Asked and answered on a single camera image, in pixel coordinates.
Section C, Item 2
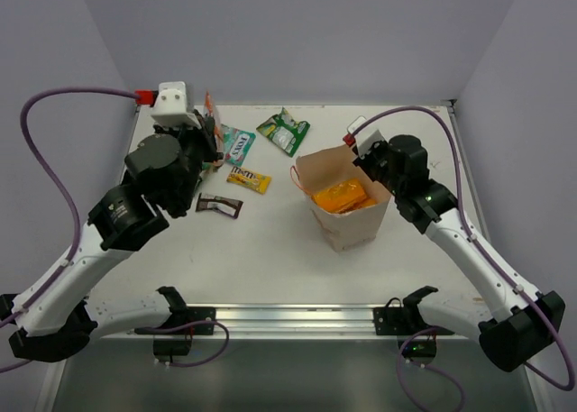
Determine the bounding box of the aluminium front rail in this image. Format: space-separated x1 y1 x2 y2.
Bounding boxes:
81 298 492 341

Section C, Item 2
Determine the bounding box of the orange fox's candy bag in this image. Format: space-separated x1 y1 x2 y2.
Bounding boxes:
204 90 224 167

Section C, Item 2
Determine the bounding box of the brown chocolate bar wrapper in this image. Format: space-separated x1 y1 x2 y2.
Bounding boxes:
196 192 244 219

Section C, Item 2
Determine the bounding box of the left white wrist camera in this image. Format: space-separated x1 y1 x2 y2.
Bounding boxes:
135 81 199 128

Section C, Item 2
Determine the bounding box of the yellow m&m's packet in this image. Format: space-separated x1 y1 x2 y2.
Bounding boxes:
226 166 271 195

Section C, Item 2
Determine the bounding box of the green snack pouch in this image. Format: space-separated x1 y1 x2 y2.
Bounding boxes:
195 161 222 192
256 107 311 158

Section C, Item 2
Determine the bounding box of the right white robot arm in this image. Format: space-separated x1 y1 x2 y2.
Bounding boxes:
347 133 565 372

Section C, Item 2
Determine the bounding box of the beige paper bag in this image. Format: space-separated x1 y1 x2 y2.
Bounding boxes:
290 145 391 252

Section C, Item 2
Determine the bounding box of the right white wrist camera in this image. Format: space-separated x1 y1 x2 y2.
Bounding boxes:
343 115 384 157

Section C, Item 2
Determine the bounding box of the teal fox's candy bag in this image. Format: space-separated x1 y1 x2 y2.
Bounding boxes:
221 124 256 167

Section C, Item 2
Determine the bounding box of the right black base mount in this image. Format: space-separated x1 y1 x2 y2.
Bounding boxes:
372 297 465 412

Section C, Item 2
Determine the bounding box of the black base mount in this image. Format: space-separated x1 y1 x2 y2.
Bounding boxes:
372 297 465 412
134 306 230 369

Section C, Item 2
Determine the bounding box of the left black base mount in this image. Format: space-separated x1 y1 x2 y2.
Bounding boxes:
134 306 230 369

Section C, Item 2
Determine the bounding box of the orange snack bag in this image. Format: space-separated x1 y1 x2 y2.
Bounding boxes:
312 179 369 214
336 197 378 215

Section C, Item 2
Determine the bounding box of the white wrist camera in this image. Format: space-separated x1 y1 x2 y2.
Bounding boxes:
343 115 384 157
135 81 199 128

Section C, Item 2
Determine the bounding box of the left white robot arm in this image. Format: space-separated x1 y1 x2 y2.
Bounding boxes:
1 112 223 363

